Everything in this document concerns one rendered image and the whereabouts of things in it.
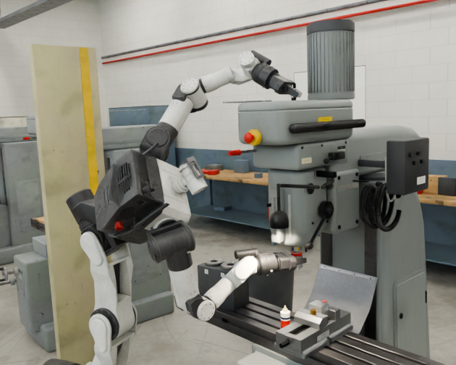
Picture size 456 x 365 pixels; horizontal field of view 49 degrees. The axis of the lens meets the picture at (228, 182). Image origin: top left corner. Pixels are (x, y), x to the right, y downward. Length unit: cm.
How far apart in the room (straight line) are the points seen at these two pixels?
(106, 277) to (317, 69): 120
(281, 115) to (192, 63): 745
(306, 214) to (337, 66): 62
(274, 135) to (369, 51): 506
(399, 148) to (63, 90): 212
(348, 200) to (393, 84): 454
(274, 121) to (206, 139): 716
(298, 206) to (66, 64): 193
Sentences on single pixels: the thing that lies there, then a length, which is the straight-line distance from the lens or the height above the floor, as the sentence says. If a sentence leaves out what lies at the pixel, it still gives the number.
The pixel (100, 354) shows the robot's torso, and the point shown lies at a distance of 222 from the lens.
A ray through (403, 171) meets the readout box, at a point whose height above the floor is 161.
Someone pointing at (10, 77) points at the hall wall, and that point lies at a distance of 1098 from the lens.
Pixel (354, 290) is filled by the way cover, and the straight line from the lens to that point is 241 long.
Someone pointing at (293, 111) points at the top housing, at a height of 185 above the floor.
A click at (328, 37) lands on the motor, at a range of 215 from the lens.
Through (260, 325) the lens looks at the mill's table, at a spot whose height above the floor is 94.
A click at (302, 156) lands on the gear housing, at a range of 189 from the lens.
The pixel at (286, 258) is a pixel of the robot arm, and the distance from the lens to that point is 206.
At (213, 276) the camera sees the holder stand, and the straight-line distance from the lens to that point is 241.
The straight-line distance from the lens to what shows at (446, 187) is 579.
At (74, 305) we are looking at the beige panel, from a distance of 353.
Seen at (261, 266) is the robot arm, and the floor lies 125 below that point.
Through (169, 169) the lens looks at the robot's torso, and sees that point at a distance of 192.
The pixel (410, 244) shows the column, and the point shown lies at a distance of 252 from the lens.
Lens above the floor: 186
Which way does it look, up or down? 8 degrees down
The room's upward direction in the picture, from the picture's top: 2 degrees counter-clockwise
